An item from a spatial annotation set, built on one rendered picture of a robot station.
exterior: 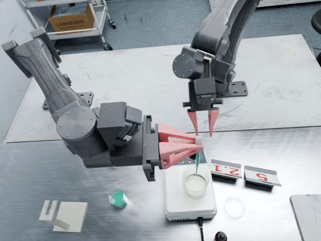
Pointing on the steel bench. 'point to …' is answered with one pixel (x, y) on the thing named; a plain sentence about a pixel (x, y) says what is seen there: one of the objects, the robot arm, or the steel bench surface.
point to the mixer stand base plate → (307, 215)
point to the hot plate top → (170, 173)
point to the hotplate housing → (191, 212)
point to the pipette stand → (65, 215)
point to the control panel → (192, 160)
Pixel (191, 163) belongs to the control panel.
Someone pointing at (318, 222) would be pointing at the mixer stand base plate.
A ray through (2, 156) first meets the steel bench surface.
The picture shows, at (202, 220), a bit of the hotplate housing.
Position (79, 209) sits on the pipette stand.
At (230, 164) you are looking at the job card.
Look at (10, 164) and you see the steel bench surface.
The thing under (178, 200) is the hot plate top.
